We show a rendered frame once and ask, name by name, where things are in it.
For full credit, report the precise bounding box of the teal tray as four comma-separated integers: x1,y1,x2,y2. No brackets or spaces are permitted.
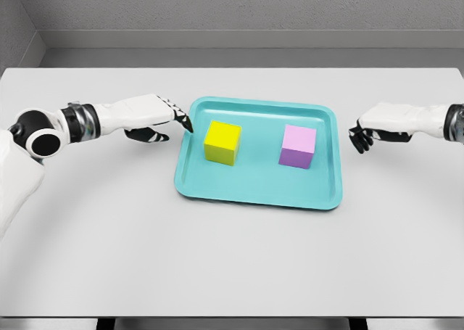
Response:
173,96,344,211

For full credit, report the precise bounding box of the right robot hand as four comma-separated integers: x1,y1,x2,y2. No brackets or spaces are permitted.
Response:
348,102,413,155

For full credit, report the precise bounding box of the pink purple cube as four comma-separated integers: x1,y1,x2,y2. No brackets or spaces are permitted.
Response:
278,123,317,170

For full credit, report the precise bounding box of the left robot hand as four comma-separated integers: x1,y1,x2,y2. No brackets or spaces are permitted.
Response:
122,94,194,144

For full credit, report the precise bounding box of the yellow cube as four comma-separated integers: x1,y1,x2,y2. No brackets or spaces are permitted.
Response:
203,120,242,167

